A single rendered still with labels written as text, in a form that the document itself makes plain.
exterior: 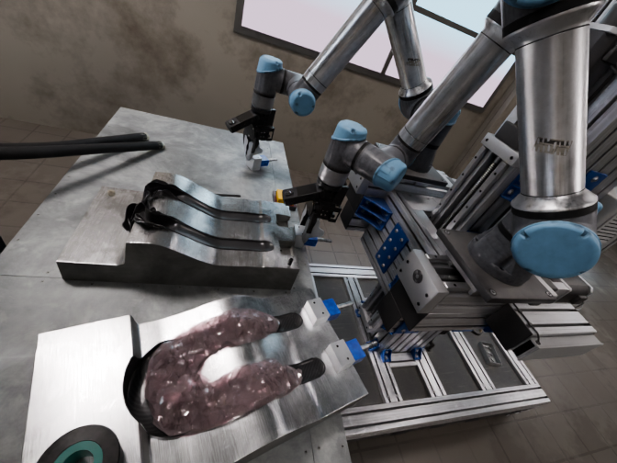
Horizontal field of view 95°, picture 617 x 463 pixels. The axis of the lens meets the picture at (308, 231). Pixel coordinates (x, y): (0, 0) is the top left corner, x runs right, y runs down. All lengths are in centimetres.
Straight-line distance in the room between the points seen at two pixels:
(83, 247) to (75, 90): 221
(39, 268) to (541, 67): 98
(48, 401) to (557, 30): 84
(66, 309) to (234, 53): 214
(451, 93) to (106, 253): 81
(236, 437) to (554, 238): 59
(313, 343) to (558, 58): 63
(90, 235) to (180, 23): 197
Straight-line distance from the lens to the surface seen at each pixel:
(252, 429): 53
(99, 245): 76
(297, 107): 91
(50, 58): 286
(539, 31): 58
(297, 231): 86
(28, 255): 86
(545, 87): 59
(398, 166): 67
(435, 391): 161
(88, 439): 48
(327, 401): 62
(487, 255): 79
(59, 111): 301
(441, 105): 74
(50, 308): 76
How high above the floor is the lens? 140
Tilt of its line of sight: 39 degrees down
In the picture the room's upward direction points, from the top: 23 degrees clockwise
